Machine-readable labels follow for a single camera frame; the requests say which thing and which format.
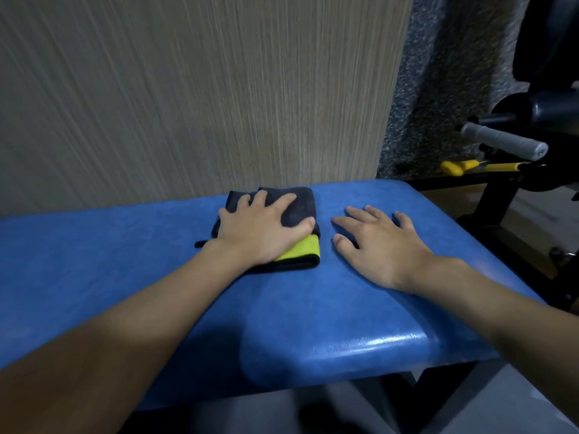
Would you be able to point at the black exercise machine frame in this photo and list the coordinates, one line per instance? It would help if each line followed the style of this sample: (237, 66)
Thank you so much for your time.
(495, 198)

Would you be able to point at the person's left forearm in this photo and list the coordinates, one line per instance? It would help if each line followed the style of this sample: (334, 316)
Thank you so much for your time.
(113, 352)

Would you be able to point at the person's right hand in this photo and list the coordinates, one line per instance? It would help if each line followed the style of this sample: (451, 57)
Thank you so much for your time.
(389, 253)

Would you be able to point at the person's left hand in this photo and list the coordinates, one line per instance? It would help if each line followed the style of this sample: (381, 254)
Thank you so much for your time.
(258, 230)

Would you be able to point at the blue padded bench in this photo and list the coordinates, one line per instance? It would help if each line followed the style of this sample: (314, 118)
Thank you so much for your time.
(90, 266)

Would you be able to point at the person's right forearm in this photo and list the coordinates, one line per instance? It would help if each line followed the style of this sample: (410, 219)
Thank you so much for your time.
(506, 316)

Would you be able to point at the grey and yellow cleaning cloth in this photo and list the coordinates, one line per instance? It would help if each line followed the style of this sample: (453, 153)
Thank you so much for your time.
(303, 203)

